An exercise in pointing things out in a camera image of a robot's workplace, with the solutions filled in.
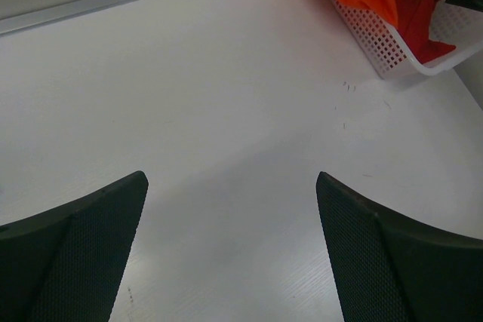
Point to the red t shirt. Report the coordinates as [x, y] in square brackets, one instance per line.
[414, 19]

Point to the white perforated plastic basket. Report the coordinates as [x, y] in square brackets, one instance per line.
[388, 52]

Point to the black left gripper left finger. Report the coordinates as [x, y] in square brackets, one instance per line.
[67, 263]

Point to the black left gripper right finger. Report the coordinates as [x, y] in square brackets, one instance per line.
[389, 267]

